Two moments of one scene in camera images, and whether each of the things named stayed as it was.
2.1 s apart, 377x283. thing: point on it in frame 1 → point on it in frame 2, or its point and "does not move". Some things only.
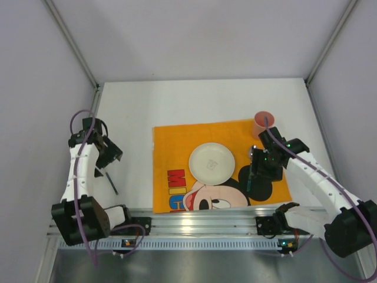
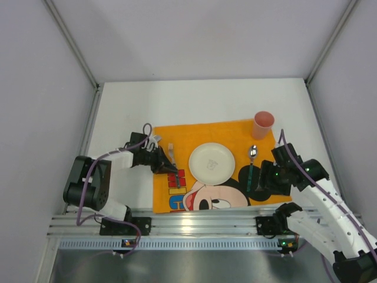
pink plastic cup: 259,125 does not move
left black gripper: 111,152 → 160,160
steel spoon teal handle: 250,160 does not move
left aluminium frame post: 70,37 does not move
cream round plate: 211,163 does not move
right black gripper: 257,164 → 264,177
